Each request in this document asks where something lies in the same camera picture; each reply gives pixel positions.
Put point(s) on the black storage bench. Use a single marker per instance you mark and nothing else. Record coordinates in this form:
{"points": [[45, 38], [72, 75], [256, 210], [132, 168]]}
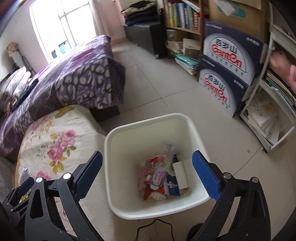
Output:
{"points": [[151, 36]]}

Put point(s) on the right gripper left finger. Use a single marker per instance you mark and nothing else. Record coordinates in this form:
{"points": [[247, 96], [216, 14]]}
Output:
{"points": [[43, 221]]}

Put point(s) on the crushed clear plastic bottle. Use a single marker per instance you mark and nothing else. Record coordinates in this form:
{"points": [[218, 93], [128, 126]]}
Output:
{"points": [[164, 169]]}

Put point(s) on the white plastic trash bin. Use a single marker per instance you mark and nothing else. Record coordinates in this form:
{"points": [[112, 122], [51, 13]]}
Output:
{"points": [[133, 151]]}

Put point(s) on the lower Ganten water box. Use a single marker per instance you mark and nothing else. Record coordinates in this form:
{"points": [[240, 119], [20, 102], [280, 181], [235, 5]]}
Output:
{"points": [[224, 86]]}

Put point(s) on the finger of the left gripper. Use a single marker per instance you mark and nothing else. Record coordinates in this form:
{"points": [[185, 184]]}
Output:
{"points": [[14, 208]]}

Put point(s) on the person's hand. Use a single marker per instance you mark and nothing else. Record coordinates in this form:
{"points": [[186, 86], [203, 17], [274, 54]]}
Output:
{"points": [[280, 64]]}

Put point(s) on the red snack bag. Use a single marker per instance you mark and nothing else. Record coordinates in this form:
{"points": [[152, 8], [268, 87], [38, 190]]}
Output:
{"points": [[145, 175]]}

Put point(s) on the blue white carton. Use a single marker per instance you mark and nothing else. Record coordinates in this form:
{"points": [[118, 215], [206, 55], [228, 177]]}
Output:
{"points": [[172, 186]]}

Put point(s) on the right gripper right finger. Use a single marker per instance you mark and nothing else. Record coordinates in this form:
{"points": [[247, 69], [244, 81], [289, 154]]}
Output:
{"points": [[251, 221]]}

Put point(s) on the folded clothes pile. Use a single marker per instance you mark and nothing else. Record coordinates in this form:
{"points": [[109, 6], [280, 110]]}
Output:
{"points": [[140, 12]]}

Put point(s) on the upper Ganten water box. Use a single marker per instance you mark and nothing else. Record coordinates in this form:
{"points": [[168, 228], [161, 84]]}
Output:
{"points": [[236, 51]]}

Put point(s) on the white metal shelf rack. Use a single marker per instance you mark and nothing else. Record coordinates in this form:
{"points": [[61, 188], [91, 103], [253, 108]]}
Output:
{"points": [[270, 109]]}

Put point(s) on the ganten water box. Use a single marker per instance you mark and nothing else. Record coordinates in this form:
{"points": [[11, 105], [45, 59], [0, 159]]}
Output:
{"points": [[224, 86], [236, 51]]}

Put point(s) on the white small box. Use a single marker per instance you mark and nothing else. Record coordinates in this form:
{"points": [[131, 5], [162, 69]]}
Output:
{"points": [[180, 175]]}

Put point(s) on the wicker basket on stand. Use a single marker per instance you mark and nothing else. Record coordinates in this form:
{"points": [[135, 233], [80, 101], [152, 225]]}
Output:
{"points": [[18, 59]]}

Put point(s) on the brown cardboard box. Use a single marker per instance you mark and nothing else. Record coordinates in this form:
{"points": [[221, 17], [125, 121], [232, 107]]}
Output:
{"points": [[250, 17]]}

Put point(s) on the floral cream blanket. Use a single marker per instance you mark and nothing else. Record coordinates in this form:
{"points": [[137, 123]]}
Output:
{"points": [[56, 144]]}

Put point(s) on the purple patterned bedspread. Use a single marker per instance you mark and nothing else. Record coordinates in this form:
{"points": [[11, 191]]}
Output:
{"points": [[88, 76]]}

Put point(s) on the stacked patterned pillows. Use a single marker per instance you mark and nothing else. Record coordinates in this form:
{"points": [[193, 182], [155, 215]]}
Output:
{"points": [[14, 86]]}

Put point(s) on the wooden bookshelf with books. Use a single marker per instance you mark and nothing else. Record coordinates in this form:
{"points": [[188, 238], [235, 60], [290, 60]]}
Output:
{"points": [[184, 31]]}

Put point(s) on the dark navy garment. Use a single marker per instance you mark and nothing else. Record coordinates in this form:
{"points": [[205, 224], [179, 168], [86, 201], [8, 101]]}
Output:
{"points": [[24, 95]]}

